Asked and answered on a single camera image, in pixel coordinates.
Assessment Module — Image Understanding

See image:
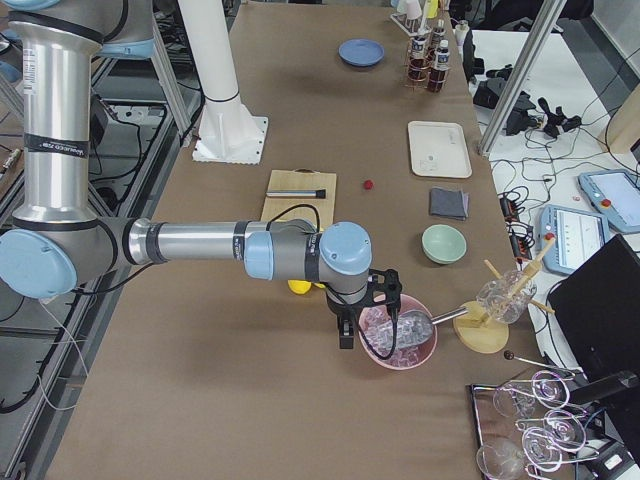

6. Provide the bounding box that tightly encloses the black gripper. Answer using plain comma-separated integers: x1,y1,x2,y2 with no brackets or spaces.
337,310,355,350

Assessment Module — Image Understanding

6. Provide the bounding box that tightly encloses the blue round plate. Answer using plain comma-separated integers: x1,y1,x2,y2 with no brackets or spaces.
338,38,385,68

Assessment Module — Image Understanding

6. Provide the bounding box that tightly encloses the pink bowl of ice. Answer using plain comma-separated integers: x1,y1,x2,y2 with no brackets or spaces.
359,294,437,370

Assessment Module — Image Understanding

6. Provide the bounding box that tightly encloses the upper yellow lemon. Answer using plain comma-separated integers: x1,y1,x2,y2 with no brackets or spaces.
287,280,312,295

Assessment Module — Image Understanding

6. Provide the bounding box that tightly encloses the steel ice scoop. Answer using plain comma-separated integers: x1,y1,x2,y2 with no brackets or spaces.
368,306,468,355

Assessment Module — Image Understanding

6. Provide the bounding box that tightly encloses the wooden cutting board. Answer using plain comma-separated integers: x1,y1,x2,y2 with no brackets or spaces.
260,170,337,230

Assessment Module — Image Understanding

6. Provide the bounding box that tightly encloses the mint green bowl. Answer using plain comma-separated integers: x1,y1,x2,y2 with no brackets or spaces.
421,224,467,265

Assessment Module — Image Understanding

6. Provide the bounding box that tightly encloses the steel muddler black tip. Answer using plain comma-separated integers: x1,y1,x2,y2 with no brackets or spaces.
266,189,327,199

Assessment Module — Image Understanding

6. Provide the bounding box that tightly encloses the wooden cup stand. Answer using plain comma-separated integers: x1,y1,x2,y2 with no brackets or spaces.
453,240,554,354

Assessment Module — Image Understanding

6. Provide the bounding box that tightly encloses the grey folded cloth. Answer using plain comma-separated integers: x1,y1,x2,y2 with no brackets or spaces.
429,187,469,221

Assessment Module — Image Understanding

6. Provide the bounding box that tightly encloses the glass cup on stand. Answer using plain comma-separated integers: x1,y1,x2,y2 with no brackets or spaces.
476,270,537,324

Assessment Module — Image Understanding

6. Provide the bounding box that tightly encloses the cream rabbit tray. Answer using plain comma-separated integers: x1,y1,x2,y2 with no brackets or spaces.
408,121,472,179

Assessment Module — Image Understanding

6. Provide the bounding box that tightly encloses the wine glass tray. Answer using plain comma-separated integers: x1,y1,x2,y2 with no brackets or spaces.
468,370,600,479

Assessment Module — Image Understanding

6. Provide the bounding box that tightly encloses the near teach pendant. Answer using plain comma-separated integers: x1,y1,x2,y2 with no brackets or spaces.
538,204,610,275

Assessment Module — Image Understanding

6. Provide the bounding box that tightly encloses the teach pendant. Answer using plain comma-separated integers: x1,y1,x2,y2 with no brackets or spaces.
538,204,610,275
578,169,639,234

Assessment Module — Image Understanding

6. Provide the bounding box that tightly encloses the black laptop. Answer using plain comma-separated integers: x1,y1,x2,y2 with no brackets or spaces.
549,235,639,380

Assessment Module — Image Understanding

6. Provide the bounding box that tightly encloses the front tea bottle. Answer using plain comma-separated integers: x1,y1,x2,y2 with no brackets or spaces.
427,39,450,92

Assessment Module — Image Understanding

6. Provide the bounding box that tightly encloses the tea bottle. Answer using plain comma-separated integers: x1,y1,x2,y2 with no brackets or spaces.
430,19,445,50
427,39,450,92
406,29,430,87

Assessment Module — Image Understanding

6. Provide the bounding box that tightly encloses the left rear tea bottle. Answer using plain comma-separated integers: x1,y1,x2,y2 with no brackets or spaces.
406,29,430,87

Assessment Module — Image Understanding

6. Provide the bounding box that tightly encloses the far teach pendant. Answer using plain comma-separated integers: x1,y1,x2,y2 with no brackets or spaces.
578,169,639,234

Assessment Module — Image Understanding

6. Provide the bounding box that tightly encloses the right rear tea bottle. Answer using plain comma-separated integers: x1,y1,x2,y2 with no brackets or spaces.
430,19,445,50

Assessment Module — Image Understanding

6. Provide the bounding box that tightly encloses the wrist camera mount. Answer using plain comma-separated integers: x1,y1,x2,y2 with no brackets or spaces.
362,268,402,319

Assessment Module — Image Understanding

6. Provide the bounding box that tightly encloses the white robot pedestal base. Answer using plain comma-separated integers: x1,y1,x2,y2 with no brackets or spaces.
179,0,268,165

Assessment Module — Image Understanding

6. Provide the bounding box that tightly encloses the copper wire bottle rack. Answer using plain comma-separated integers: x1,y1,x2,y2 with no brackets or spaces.
404,34,451,93

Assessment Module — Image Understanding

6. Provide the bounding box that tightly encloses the aluminium frame post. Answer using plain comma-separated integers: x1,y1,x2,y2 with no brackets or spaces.
478,0,566,158

